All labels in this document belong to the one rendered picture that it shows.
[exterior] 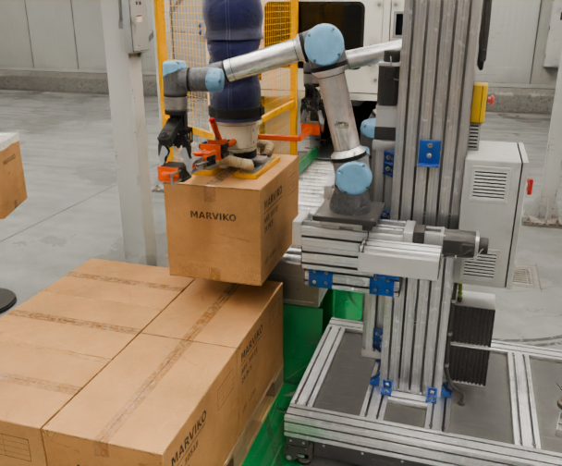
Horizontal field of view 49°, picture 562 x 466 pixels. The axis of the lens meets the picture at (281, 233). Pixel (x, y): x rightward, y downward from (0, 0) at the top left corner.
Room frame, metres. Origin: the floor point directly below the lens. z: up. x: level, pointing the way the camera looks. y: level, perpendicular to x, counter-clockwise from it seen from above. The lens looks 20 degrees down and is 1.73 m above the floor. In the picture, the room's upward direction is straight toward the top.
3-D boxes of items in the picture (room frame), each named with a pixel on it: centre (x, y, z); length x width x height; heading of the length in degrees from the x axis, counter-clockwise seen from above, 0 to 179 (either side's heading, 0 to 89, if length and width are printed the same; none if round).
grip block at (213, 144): (2.34, 0.26, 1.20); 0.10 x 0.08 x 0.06; 74
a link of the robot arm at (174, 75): (2.02, 0.34, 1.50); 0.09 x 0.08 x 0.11; 85
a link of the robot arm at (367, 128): (2.59, -0.39, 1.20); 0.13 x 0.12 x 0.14; 168
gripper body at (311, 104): (2.76, -0.13, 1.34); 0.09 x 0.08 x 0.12; 164
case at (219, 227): (2.57, 0.19, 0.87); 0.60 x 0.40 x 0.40; 164
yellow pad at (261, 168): (2.55, 0.10, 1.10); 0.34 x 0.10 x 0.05; 164
